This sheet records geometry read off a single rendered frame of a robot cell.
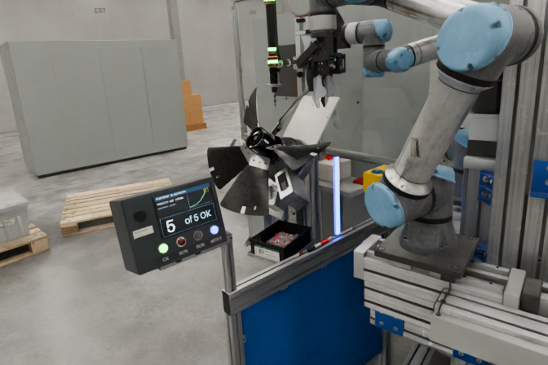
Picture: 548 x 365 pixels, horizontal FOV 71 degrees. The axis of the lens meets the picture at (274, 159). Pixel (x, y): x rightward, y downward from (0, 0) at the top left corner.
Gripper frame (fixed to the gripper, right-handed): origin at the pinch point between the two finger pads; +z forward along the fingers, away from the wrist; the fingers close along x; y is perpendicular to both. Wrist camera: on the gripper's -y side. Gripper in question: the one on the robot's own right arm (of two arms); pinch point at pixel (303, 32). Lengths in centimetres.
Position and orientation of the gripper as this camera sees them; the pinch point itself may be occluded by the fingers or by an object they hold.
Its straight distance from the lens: 160.6
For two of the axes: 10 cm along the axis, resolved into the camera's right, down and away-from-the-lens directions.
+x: 6.4, -2.2, 7.4
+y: 0.6, 9.7, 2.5
